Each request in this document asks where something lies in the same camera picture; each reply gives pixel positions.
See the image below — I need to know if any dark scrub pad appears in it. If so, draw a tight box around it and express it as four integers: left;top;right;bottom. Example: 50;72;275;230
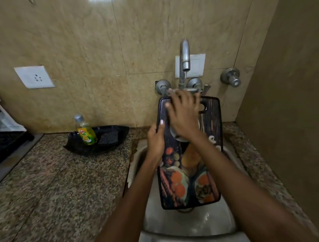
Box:
97;131;119;146

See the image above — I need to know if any food print cutting board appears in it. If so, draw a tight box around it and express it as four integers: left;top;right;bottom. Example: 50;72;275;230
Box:
156;96;224;210

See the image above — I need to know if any person's right forearm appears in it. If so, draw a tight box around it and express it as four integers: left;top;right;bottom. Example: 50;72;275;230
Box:
190;133;317;242

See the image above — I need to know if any round steel wall valve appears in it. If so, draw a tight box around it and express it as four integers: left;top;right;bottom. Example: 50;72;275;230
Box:
220;67;242;88

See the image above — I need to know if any square white wall socket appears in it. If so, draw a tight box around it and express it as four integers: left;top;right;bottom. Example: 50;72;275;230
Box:
14;65;55;89

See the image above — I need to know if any yellow dish soap bottle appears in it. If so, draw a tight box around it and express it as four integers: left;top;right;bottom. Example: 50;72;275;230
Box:
74;114;98;146

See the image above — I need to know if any stainless steel sink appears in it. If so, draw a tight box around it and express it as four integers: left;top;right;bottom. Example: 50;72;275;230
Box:
123;138;250;242

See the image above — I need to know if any black plastic soap tray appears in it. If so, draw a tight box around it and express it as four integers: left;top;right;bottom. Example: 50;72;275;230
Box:
63;125;130;156

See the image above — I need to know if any white switch plate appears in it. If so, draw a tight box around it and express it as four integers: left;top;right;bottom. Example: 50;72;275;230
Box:
175;54;206;79

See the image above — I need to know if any grey drip tray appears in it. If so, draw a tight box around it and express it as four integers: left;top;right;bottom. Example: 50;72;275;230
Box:
0;133;44;181

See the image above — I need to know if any person's left forearm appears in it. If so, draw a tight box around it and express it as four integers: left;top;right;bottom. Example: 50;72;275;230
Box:
94;159;160;242

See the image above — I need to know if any black white dish rack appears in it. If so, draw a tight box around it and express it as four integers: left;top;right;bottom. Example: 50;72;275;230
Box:
0;99;35;164

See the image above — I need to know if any person's right hand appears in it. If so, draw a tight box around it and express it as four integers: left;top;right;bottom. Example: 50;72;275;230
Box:
165;88;206;143

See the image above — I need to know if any person's left hand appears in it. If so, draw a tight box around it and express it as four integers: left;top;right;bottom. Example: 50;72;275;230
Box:
147;119;166;166

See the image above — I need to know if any steel wall faucet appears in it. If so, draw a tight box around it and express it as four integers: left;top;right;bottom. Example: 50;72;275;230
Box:
155;39;211;97

